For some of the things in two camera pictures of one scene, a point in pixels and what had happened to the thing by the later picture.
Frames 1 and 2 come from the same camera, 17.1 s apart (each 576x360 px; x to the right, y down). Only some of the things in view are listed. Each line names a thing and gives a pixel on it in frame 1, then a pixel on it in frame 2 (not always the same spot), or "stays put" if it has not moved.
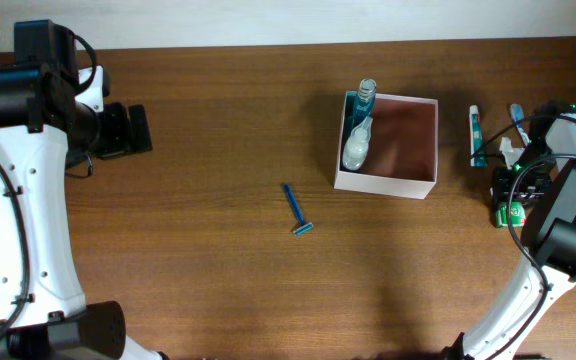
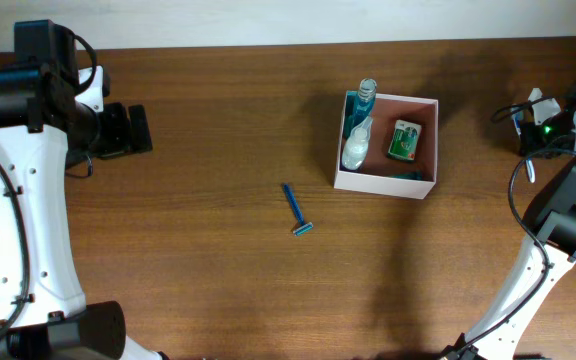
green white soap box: x=518 y=215 -> x=403 y=144
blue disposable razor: x=304 y=226 stays put
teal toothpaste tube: x=476 y=138 -> x=415 y=176
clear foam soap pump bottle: x=356 y=146 stays put
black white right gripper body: x=525 y=181 -> x=557 y=133
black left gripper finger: x=139 y=129 stays put
